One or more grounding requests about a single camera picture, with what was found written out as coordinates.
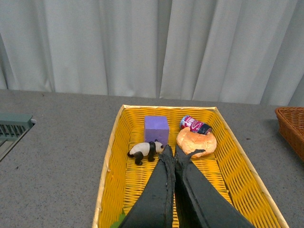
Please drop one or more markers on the panda figurine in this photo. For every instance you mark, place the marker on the panda figurine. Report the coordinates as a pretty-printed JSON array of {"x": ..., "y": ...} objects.
[{"x": 149, "y": 149}]

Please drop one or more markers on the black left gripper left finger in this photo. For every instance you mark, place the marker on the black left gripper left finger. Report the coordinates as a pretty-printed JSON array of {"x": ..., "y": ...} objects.
[{"x": 154, "y": 207}]

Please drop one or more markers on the croissant bread toy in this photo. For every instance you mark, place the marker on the croissant bread toy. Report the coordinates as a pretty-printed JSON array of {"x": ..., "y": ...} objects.
[{"x": 190, "y": 141}]

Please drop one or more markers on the orange toy carrot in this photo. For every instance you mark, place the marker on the orange toy carrot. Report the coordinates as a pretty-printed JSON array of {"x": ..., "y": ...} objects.
[{"x": 117, "y": 223}]

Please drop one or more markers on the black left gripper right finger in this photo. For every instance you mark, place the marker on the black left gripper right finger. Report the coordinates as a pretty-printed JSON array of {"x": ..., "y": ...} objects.
[{"x": 198, "y": 203}]

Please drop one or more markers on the purple foam cube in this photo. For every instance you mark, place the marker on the purple foam cube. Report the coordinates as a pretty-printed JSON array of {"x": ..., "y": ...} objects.
[{"x": 156, "y": 127}]

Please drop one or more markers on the brown wicker basket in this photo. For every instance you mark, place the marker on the brown wicker basket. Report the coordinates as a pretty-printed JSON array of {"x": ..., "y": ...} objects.
[{"x": 291, "y": 127}]

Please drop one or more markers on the yellow wicker basket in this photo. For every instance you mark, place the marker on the yellow wicker basket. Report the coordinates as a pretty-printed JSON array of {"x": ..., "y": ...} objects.
[{"x": 228, "y": 168}]

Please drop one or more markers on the small pink labelled jar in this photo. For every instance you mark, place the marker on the small pink labelled jar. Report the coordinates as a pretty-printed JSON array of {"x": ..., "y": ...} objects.
[{"x": 195, "y": 125}]

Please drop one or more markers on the grey green metal rack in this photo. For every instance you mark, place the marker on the grey green metal rack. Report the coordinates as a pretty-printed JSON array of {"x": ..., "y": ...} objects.
[{"x": 13, "y": 127}]

